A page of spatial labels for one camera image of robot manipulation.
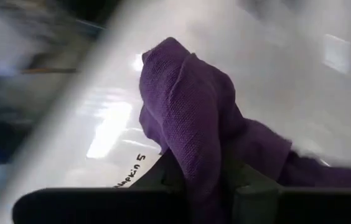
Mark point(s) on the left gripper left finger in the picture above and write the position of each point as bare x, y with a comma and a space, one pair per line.
163, 174

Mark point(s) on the purple towel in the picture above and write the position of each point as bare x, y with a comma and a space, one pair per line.
191, 109

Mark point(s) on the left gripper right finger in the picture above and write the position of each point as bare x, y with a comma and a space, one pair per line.
256, 193

